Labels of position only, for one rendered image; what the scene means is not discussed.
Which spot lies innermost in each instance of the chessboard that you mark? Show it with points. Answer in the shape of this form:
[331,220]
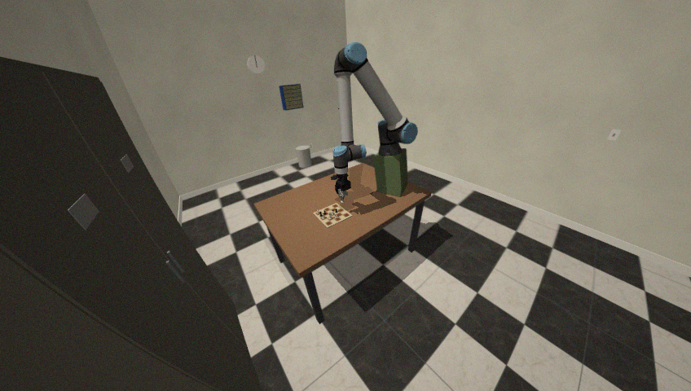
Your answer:
[341,214]

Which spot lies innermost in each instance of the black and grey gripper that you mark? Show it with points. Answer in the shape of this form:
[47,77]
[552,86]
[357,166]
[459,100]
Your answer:
[345,185]

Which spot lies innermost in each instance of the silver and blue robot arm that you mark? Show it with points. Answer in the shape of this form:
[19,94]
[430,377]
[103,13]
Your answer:
[394,129]

